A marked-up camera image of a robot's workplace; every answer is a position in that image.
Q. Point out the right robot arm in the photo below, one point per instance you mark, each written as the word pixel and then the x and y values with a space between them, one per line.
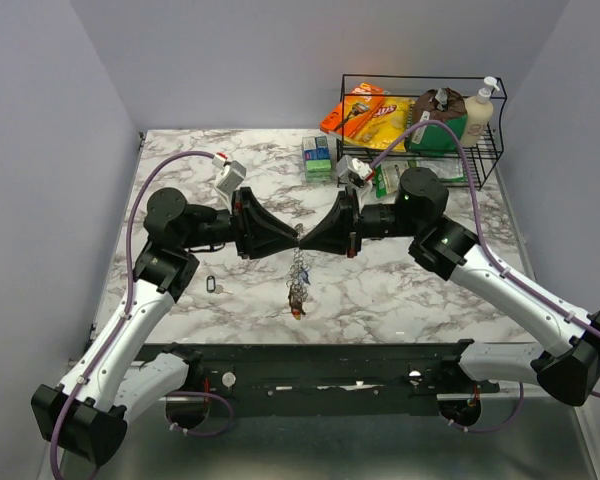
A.
pixel 564 357

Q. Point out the orange razor package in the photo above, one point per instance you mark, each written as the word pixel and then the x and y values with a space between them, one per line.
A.
pixel 355 110

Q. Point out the cream lotion pump bottle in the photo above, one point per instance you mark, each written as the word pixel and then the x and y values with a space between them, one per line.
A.
pixel 479 109

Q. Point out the green sponge pack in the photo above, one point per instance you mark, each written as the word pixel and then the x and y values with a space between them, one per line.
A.
pixel 316 159

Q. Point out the black wire rack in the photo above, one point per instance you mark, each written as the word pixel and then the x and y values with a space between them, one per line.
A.
pixel 481 159

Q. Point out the black key tag with key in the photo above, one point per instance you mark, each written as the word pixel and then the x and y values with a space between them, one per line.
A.
pixel 212 286

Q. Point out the black mounting base rail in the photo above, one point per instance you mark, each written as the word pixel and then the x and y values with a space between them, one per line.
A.
pixel 326 380

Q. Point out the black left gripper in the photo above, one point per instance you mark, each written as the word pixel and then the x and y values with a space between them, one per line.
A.
pixel 256 230

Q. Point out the brown green coffee bag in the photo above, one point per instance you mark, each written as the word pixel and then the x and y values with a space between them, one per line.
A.
pixel 444 106

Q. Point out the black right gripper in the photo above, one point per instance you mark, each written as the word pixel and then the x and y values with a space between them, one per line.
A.
pixel 341 229

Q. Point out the yellow chips bag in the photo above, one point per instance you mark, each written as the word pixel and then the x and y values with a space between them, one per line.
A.
pixel 385 124

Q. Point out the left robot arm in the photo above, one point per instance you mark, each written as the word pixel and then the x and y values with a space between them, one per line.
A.
pixel 81 414

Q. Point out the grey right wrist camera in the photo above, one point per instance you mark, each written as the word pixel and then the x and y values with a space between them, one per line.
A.
pixel 352 171

